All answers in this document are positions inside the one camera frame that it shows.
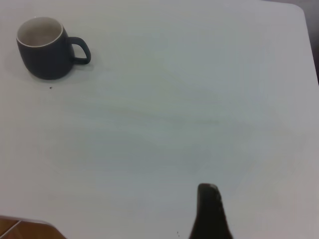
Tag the dark grey ceramic mug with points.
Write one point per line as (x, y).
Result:
(45, 62)

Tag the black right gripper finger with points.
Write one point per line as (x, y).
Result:
(209, 216)

